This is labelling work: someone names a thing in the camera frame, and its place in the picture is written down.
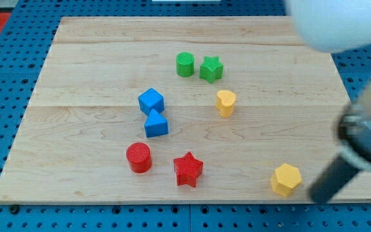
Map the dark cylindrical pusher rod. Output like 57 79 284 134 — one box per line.
309 155 360 204

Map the grey tool mount flange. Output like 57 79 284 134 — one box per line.
338 102 371 171

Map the yellow hexagon block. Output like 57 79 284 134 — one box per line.
271 163 302 197

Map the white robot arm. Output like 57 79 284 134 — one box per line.
285 0 371 204

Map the yellow heart block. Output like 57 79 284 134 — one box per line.
216 90 236 118

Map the red star block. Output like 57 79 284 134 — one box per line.
173 151 204 188

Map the green star block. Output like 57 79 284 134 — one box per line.
199 56 224 84

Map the blue triangle block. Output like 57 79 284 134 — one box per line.
144 109 169 138

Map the green cylinder block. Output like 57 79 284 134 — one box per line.
176 52 195 77

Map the red cylinder block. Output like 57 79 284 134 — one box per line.
126 142 152 173

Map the blue cube block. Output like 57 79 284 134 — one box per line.
138 88 165 115

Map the wooden board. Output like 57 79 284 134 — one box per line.
0 15 371 206

